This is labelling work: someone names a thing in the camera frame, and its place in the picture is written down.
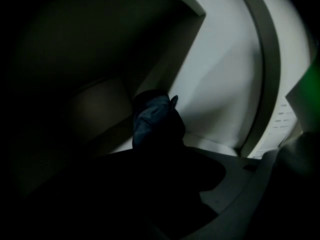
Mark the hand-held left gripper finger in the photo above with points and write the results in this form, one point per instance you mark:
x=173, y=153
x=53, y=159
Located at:
x=250, y=199

